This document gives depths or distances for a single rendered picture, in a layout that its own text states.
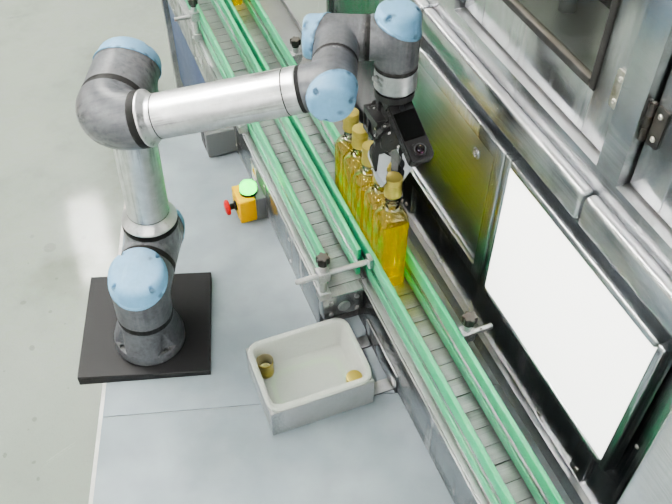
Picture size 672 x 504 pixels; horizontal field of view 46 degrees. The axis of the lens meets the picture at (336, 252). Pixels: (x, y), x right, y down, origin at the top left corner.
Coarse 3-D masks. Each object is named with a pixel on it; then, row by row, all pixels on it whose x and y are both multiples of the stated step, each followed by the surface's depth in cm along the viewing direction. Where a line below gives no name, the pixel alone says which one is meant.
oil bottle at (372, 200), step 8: (368, 192) 162; (376, 192) 160; (368, 200) 162; (376, 200) 160; (384, 200) 160; (368, 208) 163; (376, 208) 161; (368, 216) 165; (368, 224) 166; (368, 232) 168; (368, 240) 169
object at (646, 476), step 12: (660, 432) 51; (660, 444) 51; (648, 456) 53; (660, 456) 52; (648, 468) 54; (660, 468) 52; (636, 480) 55; (648, 480) 54; (660, 480) 53; (624, 492) 58; (636, 492) 56; (648, 492) 54; (660, 492) 53
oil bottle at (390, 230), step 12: (384, 204) 159; (384, 216) 157; (396, 216) 157; (384, 228) 157; (396, 228) 158; (384, 240) 160; (396, 240) 161; (384, 252) 162; (396, 252) 163; (384, 264) 165; (396, 264) 166; (396, 276) 169
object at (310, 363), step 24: (288, 336) 168; (312, 336) 171; (336, 336) 173; (288, 360) 172; (312, 360) 172; (336, 360) 172; (360, 360) 164; (264, 384) 160; (288, 384) 168; (312, 384) 168; (336, 384) 168; (360, 384) 160; (288, 408) 157
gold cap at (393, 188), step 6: (390, 174) 152; (396, 174) 152; (390, 180) 151; (396, 180) 151; (402, 180) 152; (384, 186) 153; (390, 186) 151; (396, 186) 151; (384, 192) 154; (390, 192) 152; (396, 192) 152; (390, 198) 153; (396, 198) 153
